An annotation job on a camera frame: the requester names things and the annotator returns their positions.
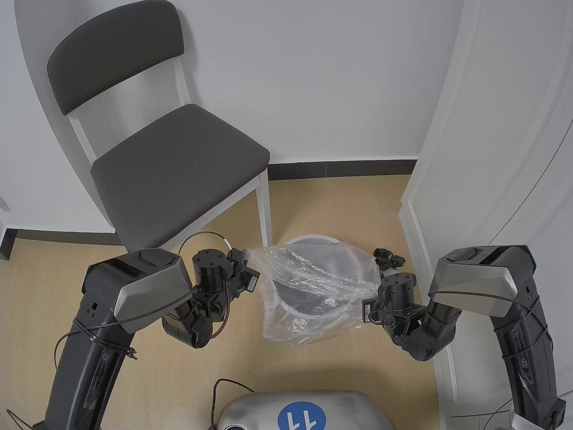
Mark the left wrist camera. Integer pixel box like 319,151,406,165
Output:
226,248,253,273

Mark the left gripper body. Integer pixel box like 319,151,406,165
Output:
225,266,262,302

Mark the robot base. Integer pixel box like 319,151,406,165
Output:
217,390,397,430

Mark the white door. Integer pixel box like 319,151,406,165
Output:
398,0,573,430

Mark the clear plastic bag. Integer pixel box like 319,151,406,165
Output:
248,242,381,344

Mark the black cable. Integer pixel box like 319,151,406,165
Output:
210,378,256,426
179,230,233,259

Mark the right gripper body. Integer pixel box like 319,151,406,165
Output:
361,295,387,327

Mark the white trash bin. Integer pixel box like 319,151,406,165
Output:
269,235,377,337

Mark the grey padded white chair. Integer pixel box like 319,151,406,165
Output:
47,0,274,251

